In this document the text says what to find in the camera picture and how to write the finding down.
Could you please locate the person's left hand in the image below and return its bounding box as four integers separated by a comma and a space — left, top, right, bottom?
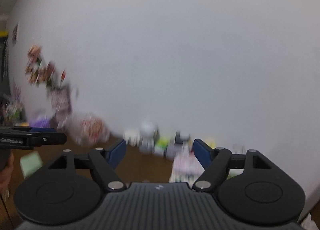
0, 152, 14, 193

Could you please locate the light green packet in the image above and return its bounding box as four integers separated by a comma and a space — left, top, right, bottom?
20, 151, 43, 179

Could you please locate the purple small container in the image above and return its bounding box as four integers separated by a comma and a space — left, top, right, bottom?
29, 114, 51, 128

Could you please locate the wrapped floral gift bundle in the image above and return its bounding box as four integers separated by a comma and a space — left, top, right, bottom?
67, 113, 110, 147

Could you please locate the white astronaut figurine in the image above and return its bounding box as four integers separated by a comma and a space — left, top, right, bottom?
139, 122, 158, 154

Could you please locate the flower bouquet in vase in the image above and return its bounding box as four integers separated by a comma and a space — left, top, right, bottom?
25, 45, 72, 130

